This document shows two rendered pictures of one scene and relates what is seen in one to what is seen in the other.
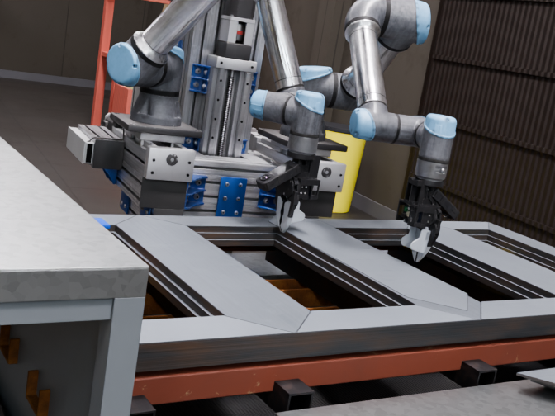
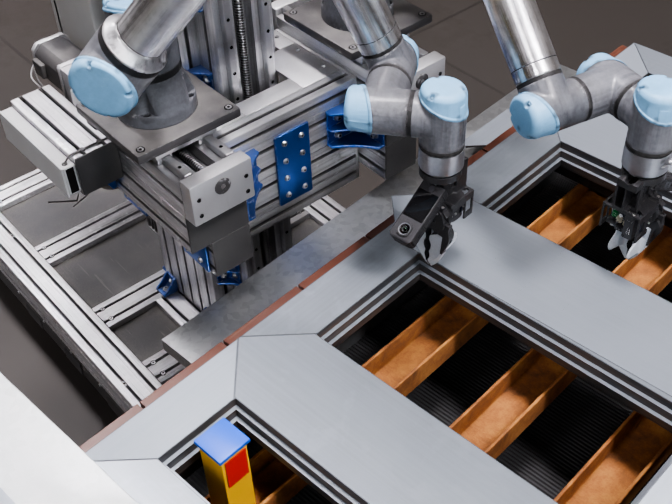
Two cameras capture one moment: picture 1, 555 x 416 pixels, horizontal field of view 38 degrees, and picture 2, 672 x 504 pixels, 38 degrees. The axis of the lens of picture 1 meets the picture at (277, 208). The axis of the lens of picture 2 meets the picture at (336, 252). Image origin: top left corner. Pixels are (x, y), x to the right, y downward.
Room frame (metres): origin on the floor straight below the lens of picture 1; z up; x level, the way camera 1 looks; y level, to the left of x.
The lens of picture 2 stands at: (0.80, 0.39, 2.07)
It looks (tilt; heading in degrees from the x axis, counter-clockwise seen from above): 43 degrees down; 348
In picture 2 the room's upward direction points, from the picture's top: 3 degrees counter-clockwise
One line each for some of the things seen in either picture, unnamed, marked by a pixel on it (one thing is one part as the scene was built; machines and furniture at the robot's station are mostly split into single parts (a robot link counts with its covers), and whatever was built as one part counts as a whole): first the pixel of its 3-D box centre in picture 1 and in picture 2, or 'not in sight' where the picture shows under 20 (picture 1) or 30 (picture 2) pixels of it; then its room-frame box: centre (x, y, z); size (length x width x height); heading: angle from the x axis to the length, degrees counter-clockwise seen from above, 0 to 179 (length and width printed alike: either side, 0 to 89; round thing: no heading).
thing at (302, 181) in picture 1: (299, 175); (441, 192); (2.02, -0.04, 1.01); 0.09 x 0.08 x 0.12; 123
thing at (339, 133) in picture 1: (334, 167); not in sight; (6.56, -0.41, 0.35); 0.45 x 0.44 x 0.69; 117
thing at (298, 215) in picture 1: (294, 216); (444, 243); (2.00, -0.05, 0.90); 0.06 x 0.03 x 0.09; 123
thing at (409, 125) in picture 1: (415, 131); (604, 89); (2.01, -0.31, 1.17); 0.11 x 0.11 x 0.08; 14
